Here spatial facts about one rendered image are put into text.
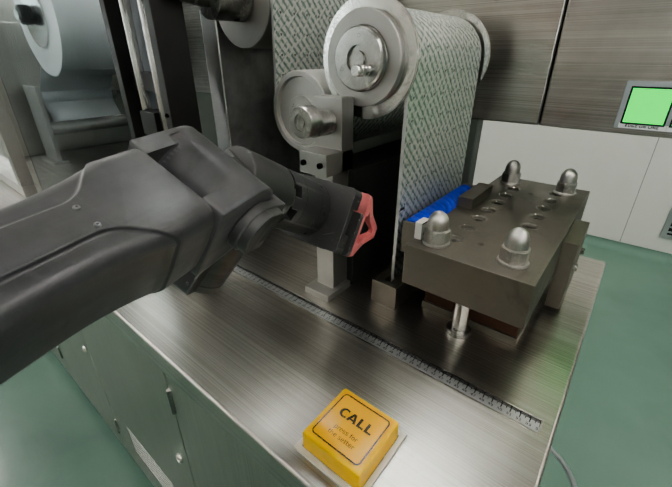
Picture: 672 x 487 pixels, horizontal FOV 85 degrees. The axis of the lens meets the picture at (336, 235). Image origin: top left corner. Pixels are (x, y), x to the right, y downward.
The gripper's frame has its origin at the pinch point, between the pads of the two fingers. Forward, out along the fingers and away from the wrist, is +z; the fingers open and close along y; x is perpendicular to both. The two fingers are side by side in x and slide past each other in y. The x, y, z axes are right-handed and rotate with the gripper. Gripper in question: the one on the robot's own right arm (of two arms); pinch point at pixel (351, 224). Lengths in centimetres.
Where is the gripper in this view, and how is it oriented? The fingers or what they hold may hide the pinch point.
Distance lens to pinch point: 45.8
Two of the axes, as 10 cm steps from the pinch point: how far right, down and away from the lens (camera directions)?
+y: 7.8, 2.9, -5.6
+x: 3.3, -9.4, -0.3
